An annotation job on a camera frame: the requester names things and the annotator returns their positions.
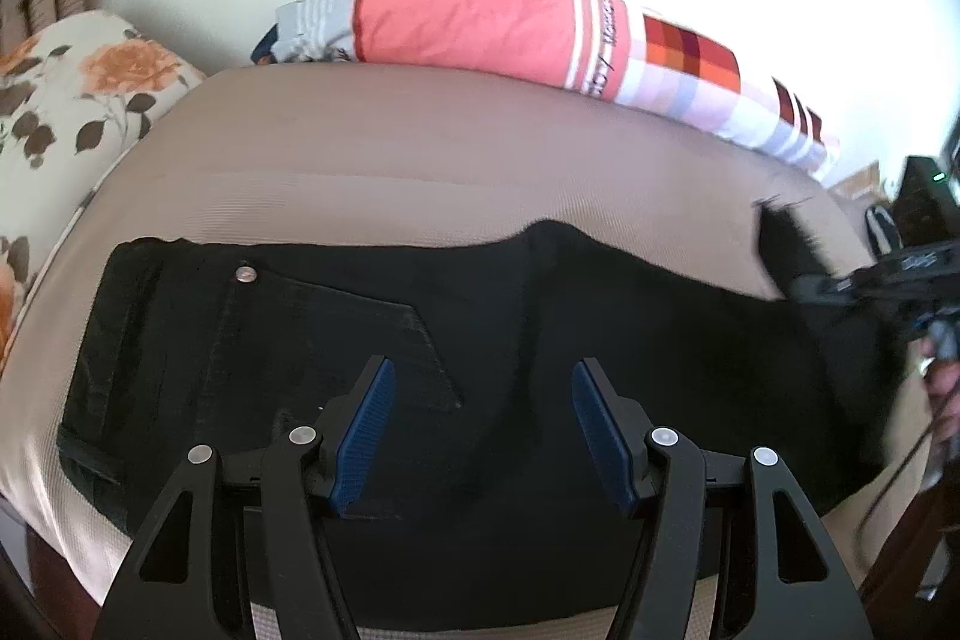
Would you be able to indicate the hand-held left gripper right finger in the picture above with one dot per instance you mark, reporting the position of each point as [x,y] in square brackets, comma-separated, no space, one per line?
[600,437]

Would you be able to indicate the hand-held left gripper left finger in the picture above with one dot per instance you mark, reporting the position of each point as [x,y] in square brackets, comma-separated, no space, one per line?
[364,437]

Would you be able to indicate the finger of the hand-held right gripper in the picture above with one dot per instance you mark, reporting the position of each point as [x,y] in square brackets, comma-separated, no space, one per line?
[832,289]

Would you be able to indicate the black pants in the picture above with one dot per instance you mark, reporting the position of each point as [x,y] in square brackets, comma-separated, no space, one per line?
[487,325]

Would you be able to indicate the person's right hand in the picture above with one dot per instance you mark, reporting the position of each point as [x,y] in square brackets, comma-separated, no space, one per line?
[943,396]

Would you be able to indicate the dark striped cloth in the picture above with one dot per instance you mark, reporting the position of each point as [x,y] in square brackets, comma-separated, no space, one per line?
[881,227]

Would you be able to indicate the black box with green light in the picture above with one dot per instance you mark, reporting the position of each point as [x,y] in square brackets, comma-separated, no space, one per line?
[926,197]

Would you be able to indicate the wooden furniture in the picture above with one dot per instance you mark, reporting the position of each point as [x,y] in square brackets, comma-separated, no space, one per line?
[855,183]

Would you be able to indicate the beige bed cover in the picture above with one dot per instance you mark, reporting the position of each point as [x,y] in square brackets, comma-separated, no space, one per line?
[420,160]

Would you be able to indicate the pink checkered pillow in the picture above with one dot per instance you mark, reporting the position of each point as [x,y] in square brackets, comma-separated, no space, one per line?
[465,18]

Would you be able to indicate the floral pillow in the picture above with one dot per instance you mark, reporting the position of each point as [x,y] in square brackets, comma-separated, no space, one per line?
[67,108]

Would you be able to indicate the dark red bed frame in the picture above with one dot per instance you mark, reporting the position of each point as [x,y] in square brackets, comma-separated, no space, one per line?
[56,572]

